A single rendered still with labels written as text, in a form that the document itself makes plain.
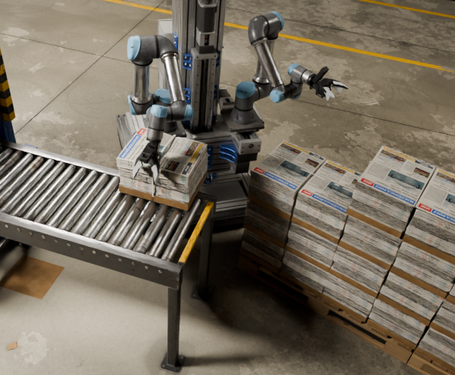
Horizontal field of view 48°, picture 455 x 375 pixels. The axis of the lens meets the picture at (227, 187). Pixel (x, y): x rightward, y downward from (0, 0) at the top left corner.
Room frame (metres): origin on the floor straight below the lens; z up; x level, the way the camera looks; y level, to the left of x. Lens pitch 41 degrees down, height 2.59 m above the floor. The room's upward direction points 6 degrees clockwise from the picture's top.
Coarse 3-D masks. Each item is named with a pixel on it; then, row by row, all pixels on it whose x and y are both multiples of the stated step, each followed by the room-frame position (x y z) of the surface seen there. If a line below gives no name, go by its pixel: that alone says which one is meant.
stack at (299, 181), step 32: (288, 160) 2.33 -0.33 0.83; (320, 160) 2.36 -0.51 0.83; (256, 192) 2.18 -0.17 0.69; (288, 192) 2.09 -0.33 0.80; (320, 192) 2.08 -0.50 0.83; (352, 192) 2.11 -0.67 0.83; (256, 224) 2.17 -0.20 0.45; (288, 224) 2.07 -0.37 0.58; (320, 224) 1.98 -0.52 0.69; (352, 224) 1.91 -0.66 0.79; (256, 256) 2.15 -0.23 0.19; (288, 256) 2.05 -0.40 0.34; (320, 256) 1.96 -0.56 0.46; (352, 256) 1.87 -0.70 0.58; (384, 256) 1.80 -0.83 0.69; (416, 256) 1.74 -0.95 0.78; (320, 288) 1.93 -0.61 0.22; (352, 288) 1.85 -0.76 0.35; (384, 288) 1.77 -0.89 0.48; (416, 288) 1.70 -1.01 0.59; (448, 288) 1.64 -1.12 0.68; (352, 320) 1.81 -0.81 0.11; (384, 320) 1.73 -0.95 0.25; (416, 320) 1.67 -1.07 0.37
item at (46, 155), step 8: (0, 144) 2.22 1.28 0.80; (8, 144) 2.23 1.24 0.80; (16, 144) 2.24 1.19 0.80; (24, 152) 2.19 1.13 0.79; (32, 152) 2.19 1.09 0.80; (40, 152) 2.20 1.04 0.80; (48, 152) 2.20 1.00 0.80; (56, 160) 2.14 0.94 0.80; (64, 160) 2.15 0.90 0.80; (72, 160) 2.15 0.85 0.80; (80, 160) 2.16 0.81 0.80; (88, 168) 2.10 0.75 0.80; (96, 168) 2.11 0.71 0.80; (104, 168) 2.12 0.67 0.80; (72, 176) 2.12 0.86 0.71; (112, 176) 2.07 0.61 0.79; (200, 192) 2.01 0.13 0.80; (208, 200) 1.95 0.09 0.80; (216, 200) 1.98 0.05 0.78; (200, 208) 1.96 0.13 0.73; (208, 216) 1.95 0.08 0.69
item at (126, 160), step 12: (144, 132) 2.15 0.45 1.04; (132, 144) 2.04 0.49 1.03; (144, 144) 2.06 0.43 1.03; (120, 156) 1.95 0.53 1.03; (132, 156) 1.95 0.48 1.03; (120, 168) 1.93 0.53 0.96; (132, 168) 1.91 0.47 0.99; (144, 168) 1.90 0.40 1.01; (120, 180) 1.94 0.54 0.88; (132, 180) 1.92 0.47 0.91; (144, 180) 1.90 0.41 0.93; (144, 192) 1.90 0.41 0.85
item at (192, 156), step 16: (176, 144) 2.09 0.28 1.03; (192, 144) 2.10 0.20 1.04; (176, 160) 1.96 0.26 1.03; (192, 160) 1.97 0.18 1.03; (160, 176) 1.88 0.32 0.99; (176, 176) 1.86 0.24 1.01; (192, 176) 1.91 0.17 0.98; (160, 192) 1.89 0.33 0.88; (176, 192) 1.87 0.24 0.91; (192, 192) 1.90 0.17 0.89
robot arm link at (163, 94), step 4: (156, 92) 2.53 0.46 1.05; (160, 92) 2.54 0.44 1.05; (164, 92) 2.55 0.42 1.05; (168, 92) 2.56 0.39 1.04; (152, 96) 2.51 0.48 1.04; (156, 96) 2.50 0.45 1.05; (160, 96) 2.50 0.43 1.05; (164, 96) 2.51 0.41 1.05; (168, 96) 2.52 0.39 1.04; (156, 100) 2.49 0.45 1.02; (160, 100) 2.49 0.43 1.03; (164, 100) 2.49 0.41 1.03; (168, 100) 2.50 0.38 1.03; (156, 104) 2.48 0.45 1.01; (160, 104) 2.49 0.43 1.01; (164, 104) 2.49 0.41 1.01; (168, 104) 2.50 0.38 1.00
